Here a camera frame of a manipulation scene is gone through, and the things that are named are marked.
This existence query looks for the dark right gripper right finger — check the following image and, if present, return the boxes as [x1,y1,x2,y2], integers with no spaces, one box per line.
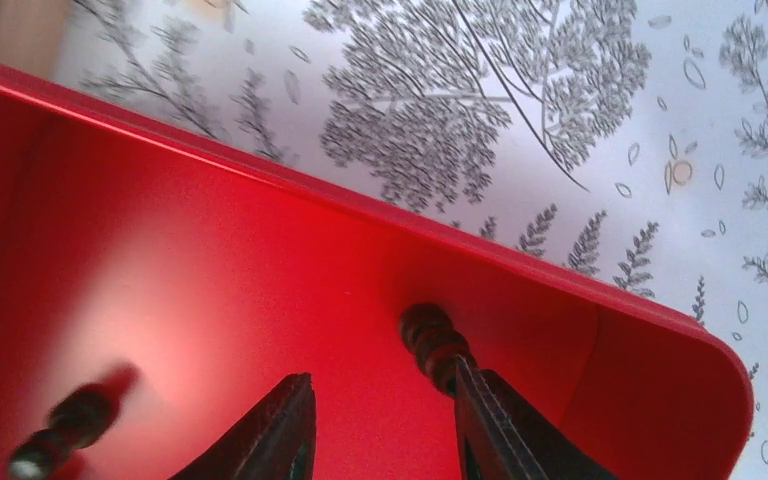
[454,357,616,480]

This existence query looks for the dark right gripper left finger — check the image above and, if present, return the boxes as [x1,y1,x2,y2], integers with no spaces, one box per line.
[170,373,316,480]

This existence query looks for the dark chess piece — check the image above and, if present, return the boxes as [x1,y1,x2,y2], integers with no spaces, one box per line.
[399,303,477,398]

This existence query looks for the red plastic tray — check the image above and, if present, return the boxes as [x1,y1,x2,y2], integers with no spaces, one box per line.
[0,65,754,479]

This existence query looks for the wooden chess board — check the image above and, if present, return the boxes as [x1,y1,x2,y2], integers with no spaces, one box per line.
[0,0,72,79]

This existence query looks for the dark pawn in tray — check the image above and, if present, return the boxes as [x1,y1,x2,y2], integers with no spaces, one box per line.
[7,383,120,480]

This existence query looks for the floral patterned table mat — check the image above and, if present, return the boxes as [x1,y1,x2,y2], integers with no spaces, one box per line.
[53,0,768,479]

